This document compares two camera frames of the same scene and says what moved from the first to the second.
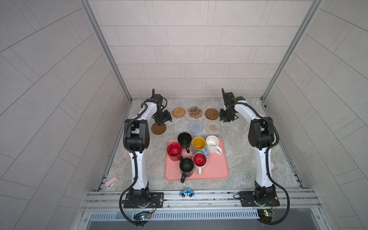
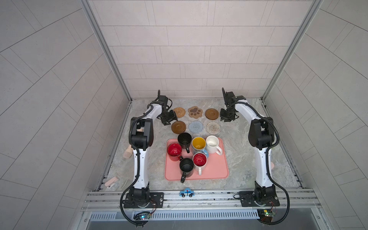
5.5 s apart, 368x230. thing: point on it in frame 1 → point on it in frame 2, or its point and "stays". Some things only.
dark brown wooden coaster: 158,130 → 178,127
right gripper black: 224,119 stays
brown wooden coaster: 212,113 stays
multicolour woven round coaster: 213,128 stays
